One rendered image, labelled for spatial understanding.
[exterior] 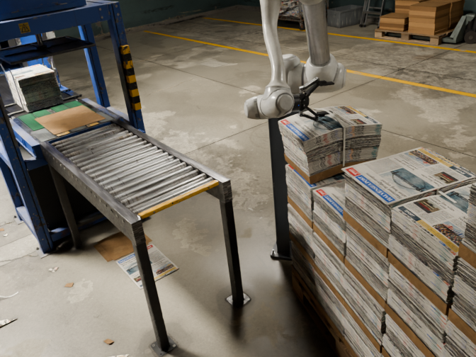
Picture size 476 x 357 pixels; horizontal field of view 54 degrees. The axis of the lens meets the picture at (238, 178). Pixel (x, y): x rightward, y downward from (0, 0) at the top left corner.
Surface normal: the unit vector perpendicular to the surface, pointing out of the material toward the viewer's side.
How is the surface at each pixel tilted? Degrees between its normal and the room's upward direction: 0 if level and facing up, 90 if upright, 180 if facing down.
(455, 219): 1
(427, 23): 89
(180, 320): 0
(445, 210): 1
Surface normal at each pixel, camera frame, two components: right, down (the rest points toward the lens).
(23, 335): -0.10, -0.88
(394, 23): -0.76, 0.36
